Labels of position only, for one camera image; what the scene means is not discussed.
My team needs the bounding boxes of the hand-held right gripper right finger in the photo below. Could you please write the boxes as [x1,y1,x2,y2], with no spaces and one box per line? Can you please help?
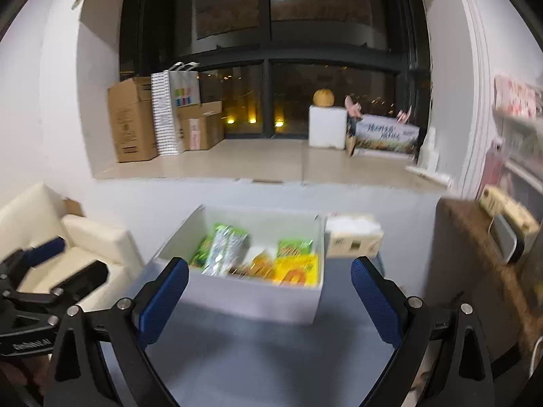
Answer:
[350,256,495,407]

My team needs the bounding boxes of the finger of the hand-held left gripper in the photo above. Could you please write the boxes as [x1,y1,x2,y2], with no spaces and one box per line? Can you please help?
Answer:
[17,260,109,307]
[0,237,67,294]

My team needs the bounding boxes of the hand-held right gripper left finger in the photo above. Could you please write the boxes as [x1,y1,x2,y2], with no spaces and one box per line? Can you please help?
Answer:
[44,256,190,407]

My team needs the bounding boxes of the yellow snack pouch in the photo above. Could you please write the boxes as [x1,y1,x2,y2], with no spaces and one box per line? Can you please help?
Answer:
[274,254,320,288]

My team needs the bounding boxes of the white storage box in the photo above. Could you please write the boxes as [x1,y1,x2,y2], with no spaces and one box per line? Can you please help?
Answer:
[146,204,326,326]

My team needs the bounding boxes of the yellow orange snack packet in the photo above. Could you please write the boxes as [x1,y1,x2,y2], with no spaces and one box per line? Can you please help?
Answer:
[229,252,277,281]

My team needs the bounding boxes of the cream sofa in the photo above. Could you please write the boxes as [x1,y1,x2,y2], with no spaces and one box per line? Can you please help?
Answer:
[0,182,145,311]

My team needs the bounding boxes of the beige tissue box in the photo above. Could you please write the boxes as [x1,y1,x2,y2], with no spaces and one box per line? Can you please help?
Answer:
[324,214,385,259]

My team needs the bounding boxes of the silver green snack packet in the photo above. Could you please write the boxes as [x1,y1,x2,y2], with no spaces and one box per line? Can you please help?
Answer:
[201,222,249,276]

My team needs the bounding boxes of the brown wooden side table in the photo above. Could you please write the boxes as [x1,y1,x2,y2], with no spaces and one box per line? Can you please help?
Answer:
[436,197,543,374]

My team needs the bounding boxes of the grey tablet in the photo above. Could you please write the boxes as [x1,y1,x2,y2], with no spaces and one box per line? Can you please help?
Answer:
[488,213,527,265]

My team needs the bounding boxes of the large cardboard box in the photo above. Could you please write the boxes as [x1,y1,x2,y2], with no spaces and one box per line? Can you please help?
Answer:
[107,76,160,163]

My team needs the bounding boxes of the cream plastic device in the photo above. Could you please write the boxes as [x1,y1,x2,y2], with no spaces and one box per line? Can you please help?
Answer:
[479,184,540,238]

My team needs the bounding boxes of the printed flat box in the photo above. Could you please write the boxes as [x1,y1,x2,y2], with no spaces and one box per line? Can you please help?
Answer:
[354,114,422,156]

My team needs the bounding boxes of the small cardboard box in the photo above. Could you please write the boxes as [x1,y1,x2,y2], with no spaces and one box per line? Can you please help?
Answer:
[177,101,225,151]

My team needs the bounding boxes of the patterned paper bag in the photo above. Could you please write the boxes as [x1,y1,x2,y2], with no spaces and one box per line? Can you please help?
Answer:
[150,72,180,156]

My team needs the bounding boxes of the white foam box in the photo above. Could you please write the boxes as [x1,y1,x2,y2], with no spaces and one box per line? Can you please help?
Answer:
[308,104,347,150]

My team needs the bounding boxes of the white paper bag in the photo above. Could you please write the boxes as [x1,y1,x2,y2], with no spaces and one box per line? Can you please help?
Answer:
[167,62,201,153]

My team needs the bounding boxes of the clear storage drawers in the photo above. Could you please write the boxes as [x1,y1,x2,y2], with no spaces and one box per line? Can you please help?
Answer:
[479,74,543,218]

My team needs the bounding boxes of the white cable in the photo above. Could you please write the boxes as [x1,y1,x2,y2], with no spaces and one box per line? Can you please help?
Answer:
[528,334,543,380]

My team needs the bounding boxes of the black window frame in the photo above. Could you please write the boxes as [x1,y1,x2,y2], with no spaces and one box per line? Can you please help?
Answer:
[119,0,432,140]

